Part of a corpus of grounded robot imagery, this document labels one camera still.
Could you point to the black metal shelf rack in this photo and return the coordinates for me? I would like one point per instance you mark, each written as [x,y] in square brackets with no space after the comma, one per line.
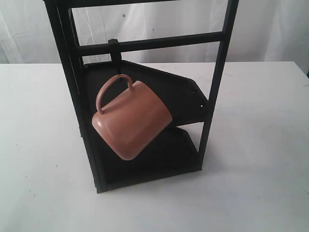
[179,148]

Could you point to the pink ceramic mug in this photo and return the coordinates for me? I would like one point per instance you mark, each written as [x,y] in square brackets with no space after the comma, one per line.
[130,121]

